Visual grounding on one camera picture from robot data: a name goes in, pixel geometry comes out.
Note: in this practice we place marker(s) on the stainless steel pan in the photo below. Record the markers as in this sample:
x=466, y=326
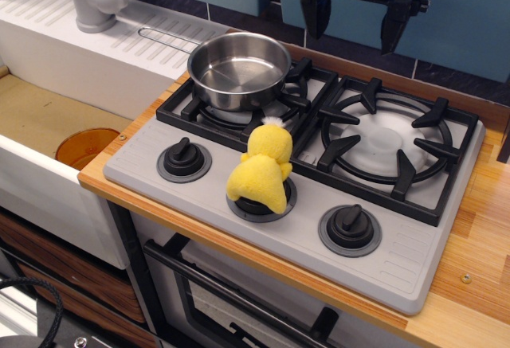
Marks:
x=239, y=71

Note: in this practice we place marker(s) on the yellow stuffed duck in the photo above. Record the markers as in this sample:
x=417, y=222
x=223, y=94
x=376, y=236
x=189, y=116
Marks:
x=264, y=166

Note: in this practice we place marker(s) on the black right stove knob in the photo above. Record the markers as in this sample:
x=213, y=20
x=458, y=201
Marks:
x=350, y=231

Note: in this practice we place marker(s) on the black stove knob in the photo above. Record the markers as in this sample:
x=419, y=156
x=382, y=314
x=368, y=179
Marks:
x=184, y=162
x=350, y=231
x=256, y=212

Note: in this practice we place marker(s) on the black middle stove knob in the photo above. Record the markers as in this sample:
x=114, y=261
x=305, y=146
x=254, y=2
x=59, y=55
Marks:
x=256, y=212

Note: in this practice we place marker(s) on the black left stove knob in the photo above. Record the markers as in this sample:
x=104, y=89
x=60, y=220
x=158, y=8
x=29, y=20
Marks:
x=184, y=162

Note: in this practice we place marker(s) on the grey toy stove top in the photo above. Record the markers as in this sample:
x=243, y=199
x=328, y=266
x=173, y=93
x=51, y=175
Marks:
x=398, y=273

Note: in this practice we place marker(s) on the black left burner grate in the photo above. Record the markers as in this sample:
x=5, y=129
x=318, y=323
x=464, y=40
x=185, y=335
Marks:
x=305, y=88

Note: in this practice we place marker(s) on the black burner grate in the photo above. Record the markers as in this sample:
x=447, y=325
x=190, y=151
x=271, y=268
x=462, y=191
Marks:
x=305, y=88
x=401, y=152

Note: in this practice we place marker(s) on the teal cabinet door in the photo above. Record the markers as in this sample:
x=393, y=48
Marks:
x=467, y=35

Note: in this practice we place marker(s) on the black right burner grate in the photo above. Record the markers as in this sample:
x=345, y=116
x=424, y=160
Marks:
x=401, y=152

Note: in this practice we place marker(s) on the white toy sink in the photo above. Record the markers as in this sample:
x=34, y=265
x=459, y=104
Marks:
x=56, y=81

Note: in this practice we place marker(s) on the orange sink drain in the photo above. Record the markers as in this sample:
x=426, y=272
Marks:
x=79, y=149

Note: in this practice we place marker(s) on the oven door with window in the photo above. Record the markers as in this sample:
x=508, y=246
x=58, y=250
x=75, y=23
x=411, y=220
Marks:
x=221, y=311

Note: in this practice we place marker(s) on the wooden drawer fronts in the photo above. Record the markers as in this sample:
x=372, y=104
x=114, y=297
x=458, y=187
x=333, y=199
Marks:
x=93, y=292

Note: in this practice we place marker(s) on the black oven door handle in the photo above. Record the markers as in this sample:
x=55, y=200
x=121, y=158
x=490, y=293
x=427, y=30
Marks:
x=223, y=280

